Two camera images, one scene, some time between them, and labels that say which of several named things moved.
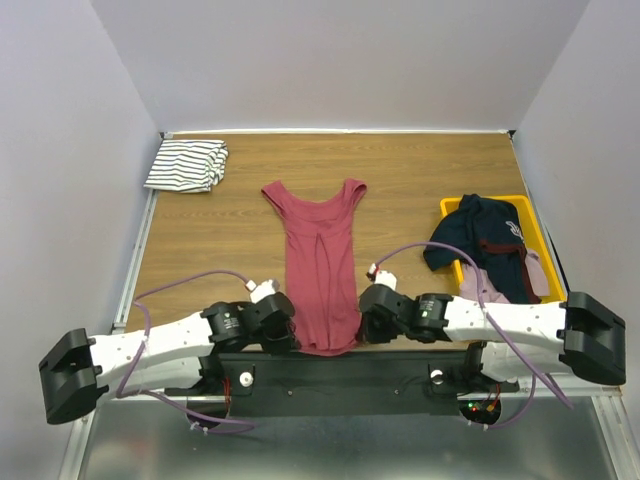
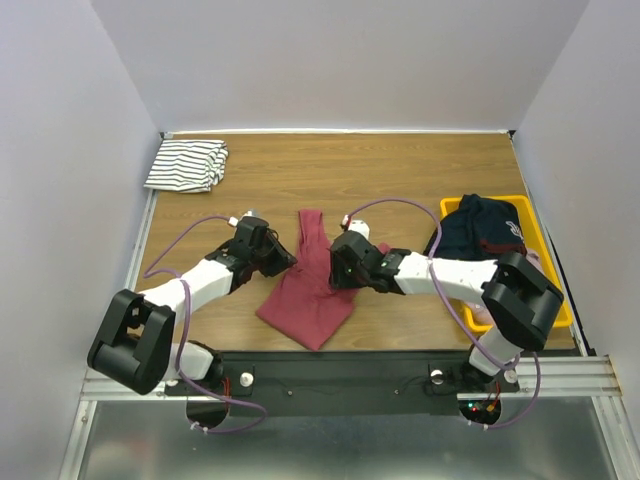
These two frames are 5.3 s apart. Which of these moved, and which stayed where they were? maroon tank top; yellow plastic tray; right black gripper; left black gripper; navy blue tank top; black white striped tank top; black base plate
Moved: right black gripper; left black gripper; maroon tank top
Stayed: navy blue tank top; yellow plastic tray; black white striped tank top; black base plate
